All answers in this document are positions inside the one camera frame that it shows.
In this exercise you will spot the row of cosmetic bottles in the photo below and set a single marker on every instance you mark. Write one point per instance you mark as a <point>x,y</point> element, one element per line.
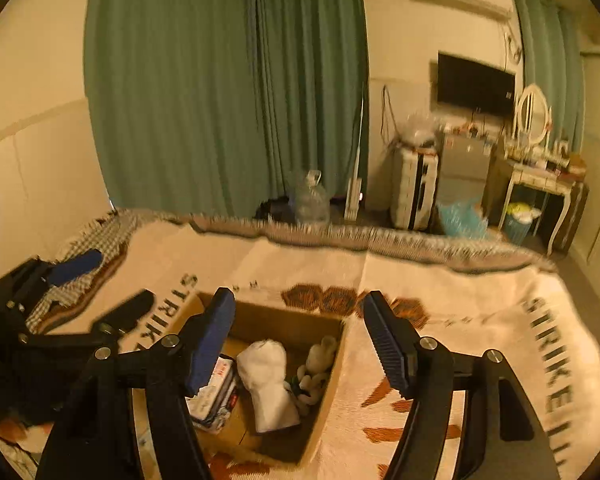
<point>540,157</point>

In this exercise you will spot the small printed packet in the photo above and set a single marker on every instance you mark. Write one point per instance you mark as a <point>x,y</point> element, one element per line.
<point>215,405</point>

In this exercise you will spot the grey mini fridge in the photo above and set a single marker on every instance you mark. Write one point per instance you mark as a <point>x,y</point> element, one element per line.
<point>462,170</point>

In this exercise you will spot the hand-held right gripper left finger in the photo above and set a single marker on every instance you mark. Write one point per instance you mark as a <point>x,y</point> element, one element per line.
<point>214,342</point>

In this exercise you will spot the white oval vanity mirror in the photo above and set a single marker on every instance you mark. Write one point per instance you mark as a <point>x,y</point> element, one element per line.
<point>532,112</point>

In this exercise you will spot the black wall television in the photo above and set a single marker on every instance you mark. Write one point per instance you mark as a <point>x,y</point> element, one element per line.
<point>475,85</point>

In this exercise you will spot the brown cardboard box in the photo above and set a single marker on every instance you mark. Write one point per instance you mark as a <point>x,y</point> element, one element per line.
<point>285,321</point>

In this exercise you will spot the cream door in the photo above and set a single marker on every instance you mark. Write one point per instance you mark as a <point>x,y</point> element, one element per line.
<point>597,150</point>

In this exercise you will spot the blue waste bin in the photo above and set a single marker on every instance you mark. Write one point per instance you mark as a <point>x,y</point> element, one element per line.
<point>520,225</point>

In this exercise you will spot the blue plastic bag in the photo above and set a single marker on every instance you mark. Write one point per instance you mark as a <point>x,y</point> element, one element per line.
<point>462,220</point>

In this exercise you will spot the cream printed blanket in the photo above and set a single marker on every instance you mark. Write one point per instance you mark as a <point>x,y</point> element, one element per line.
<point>310,267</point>

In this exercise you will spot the checkered cloth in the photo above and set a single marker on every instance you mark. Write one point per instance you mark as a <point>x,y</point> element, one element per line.
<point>107,240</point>

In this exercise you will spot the narrow green curtain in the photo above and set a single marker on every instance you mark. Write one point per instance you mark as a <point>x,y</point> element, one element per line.
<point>547,60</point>

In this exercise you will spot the white suitcase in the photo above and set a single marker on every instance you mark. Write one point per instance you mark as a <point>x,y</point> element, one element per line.
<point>410,190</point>

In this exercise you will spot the white plush toy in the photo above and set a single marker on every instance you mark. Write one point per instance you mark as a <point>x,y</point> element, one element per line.
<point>319,357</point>

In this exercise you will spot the clear plastic bag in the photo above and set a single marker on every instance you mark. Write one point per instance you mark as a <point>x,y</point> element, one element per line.
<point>417,130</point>

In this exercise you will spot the white dressing table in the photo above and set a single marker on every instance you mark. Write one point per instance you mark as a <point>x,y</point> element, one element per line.
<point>535,180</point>

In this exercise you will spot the large clear water bottle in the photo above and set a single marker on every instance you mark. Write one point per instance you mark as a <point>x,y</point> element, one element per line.
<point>311,200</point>

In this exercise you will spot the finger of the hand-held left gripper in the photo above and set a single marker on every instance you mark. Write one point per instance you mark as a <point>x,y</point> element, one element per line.
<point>75,266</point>
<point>127,310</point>

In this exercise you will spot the dark cloth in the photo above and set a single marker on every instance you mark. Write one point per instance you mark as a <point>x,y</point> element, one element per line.
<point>275,209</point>

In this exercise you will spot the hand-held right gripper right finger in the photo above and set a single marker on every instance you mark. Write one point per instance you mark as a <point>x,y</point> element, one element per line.
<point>386,347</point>

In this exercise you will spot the white towel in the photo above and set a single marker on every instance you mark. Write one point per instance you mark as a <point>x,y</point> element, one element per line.
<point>270,385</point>

